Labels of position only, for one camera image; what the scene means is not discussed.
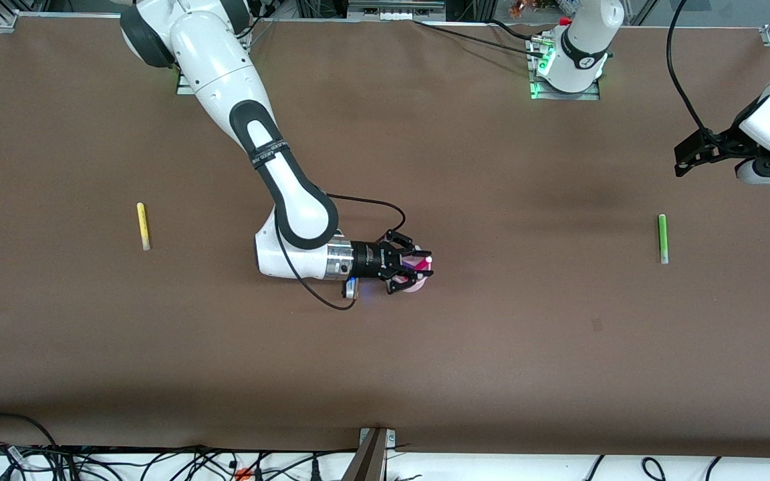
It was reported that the pink pen holder cup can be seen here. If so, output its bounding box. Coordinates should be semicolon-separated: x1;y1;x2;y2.
398;247;434;295

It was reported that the yellow highlighter pen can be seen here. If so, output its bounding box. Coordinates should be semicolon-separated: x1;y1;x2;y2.
136;202;152;252

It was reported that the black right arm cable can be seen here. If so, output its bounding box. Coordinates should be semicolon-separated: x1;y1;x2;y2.
274;193;407;312

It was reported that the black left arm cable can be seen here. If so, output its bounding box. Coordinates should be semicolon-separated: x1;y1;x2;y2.
666;0;715;134

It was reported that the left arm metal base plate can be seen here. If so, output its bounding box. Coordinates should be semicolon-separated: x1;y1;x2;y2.
527;37;602;102

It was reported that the grey metal table edge bracket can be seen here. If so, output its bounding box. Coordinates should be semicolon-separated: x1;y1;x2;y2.
342;427;397;481

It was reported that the black cable to arm base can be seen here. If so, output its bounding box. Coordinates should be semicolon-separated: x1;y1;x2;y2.
490;19;547;42
414;19;541;53

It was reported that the aluminium frame structure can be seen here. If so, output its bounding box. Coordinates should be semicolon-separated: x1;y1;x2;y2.
295;0;494;22

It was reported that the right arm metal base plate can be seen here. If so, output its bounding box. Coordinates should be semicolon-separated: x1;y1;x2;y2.
176;65;200;96

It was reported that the black looped floor cable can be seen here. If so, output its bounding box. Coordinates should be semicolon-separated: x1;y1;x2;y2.
0;412;59;463

